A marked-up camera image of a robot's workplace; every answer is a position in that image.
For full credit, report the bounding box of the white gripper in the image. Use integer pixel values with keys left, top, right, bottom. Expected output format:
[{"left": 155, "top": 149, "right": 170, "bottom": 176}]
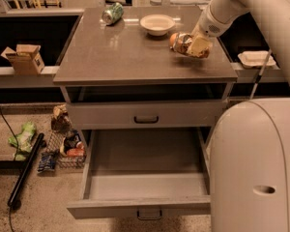
[{"left": 187, "top": 5, "right": 231, "bottom": 57}]

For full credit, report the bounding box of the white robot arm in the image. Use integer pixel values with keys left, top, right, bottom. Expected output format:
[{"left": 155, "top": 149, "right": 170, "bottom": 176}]
[{"left": 193, "top": 0, "right": 290, "bottom": 232}]

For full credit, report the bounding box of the closed grey upper drawer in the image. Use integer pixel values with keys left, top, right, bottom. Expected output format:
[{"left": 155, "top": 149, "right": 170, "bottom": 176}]
[{"left": 67, "top": 101, "right": 226, "bottom": 130}]

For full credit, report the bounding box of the grey drawer cabinet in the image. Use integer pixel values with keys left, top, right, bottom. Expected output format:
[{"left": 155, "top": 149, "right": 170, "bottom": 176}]
[{"left": 52, "top": 5, "right": 239, "bottom": 220}]

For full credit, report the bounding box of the green soda can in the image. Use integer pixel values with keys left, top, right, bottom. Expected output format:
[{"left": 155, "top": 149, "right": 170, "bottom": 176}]
[{"left": 101, "top": 2, "right": 124, "bottom": 25}]

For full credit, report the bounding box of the open grey drawer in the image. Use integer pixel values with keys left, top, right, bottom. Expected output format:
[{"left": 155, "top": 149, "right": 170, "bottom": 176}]
[{"left": 67, "top": 128, "right": 211, "bottom": 220}]

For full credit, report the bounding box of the orange fruit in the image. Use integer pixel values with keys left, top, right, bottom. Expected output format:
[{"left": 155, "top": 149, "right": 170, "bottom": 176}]
[{"left": 169, "top": 33, "right": 178, "bottom": 48}]

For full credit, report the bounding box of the white bowl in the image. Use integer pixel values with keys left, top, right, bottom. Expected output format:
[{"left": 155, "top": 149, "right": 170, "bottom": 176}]
[{"left": 140, "top": 14, "right": 175, "bottom": 36}]

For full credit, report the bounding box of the white takeout container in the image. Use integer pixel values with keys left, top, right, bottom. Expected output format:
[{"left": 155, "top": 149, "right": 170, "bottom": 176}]
[{"left": 238, "top": 50, "right": 276, "bottom": 69}]

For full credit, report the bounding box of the reacher grabber tool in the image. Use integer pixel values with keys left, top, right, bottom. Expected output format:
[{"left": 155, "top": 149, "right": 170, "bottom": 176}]
[{"left": 249, "top": 49, "right": 272, "bottom": 100}]

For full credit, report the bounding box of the brown snack bag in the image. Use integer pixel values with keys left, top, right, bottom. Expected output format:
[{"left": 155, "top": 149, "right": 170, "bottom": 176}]
[{"left": 51, "top": 104, "right": 71, "bottom": 132}]

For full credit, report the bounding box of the red snack packet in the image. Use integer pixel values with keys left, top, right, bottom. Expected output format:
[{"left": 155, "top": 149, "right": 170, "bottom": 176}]
[{"left": 67, "top": 148, "right": 85, "bottom": 157}]

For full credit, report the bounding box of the cardboard box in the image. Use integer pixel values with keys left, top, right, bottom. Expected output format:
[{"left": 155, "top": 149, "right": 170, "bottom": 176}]
[{"left": 1, "top": 44, "right": 44, "bottom": 75}]

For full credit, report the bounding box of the blue snack bag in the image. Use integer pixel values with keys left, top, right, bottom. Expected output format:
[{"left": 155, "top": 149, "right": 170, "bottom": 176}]
[{"left": 38, "top": 152, "right": 56, "bottom": 173}]

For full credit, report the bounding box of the black pole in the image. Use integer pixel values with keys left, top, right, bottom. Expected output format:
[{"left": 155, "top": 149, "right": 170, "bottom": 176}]
[{"left": 8, "top": 133, "right": 44, "bottom": 210}]

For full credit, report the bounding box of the green chip bag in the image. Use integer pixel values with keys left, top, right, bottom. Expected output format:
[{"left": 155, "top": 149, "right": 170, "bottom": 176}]
[{"left": 8, "top": 121, "right": 37, "bottom": 161}]

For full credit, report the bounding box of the wire mesh basket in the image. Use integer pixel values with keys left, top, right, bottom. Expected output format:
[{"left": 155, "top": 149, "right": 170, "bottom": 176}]
[{"left": 46, "top": 130, "right": 86, "bottom": 168}]

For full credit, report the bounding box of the black cable left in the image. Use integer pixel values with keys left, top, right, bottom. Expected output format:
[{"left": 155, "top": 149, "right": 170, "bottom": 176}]
[{"left": 0, "top": 83, "right": 20, "bottom": 232}]

